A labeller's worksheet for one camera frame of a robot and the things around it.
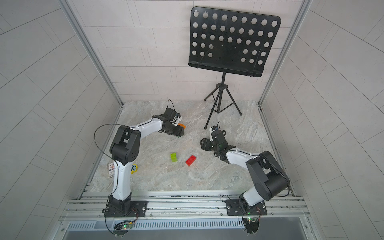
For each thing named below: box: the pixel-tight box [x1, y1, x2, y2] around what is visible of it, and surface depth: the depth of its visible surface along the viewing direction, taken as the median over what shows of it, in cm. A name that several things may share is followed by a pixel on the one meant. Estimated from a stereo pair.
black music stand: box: [188, 6, 282, 130], surface depth 68 cm
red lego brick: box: [185, 155, 197, 167], surface depth 88 cm
